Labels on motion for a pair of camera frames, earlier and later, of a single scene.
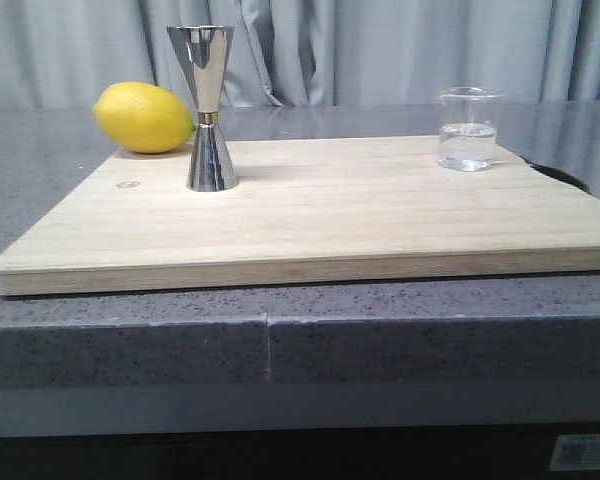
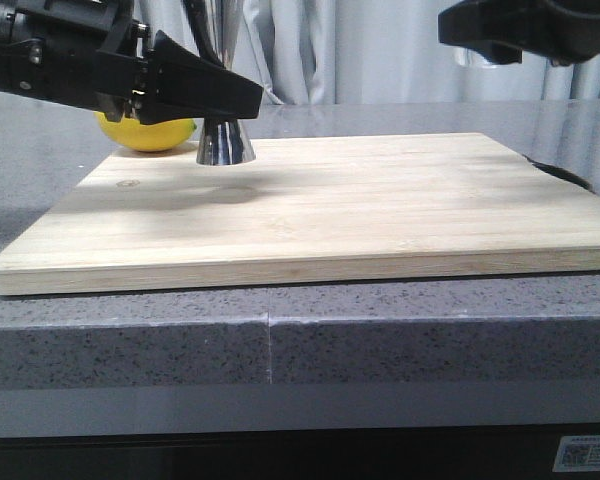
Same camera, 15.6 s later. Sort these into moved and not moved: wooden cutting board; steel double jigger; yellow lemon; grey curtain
Moved: steel double jigger
Not moved: yellow lemon; wooden cutting board; grey curtain
